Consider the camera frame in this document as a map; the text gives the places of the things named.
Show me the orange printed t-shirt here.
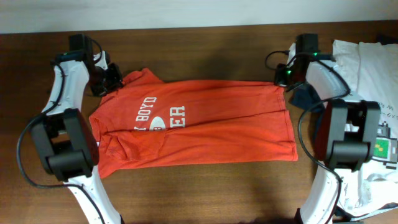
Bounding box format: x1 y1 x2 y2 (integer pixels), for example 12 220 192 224
90 68 298 178

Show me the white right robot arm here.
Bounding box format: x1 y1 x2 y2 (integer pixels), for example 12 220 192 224
274 50 381 223

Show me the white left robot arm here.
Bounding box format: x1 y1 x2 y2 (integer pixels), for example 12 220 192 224
24 50 124 223

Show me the white t-shirt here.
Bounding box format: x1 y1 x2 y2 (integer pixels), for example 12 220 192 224
333 40 397 219

